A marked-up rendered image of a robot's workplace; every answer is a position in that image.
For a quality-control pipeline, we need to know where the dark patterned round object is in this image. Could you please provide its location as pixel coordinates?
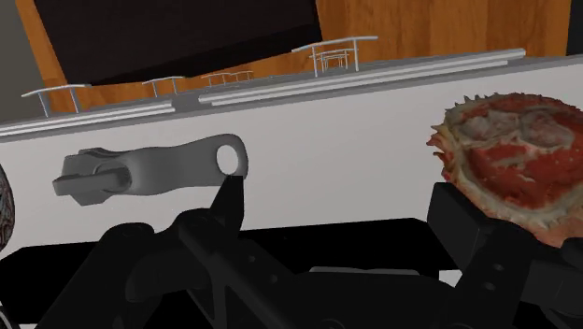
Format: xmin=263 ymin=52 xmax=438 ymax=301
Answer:
xmin=0 ymin=164 xmax=16 ymax=254

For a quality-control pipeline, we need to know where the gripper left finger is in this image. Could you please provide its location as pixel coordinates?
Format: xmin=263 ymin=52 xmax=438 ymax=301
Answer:
xmin=35 ymin=175 xmax=322 ymax=329

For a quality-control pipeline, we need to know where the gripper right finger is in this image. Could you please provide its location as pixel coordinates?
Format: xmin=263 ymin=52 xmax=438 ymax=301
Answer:
xmin=426 ymin=180 xmax=583 ymax=329

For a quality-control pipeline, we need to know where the red spiky crab shell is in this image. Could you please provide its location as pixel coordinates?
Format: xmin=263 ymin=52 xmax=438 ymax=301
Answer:
xmin=426 ymin=92 xmax=583 ymax=249

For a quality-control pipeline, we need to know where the white cabinet with metal handles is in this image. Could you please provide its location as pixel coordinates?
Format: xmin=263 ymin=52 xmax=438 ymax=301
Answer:
xmin=0 ymin=35 xmax=583 ymax=329

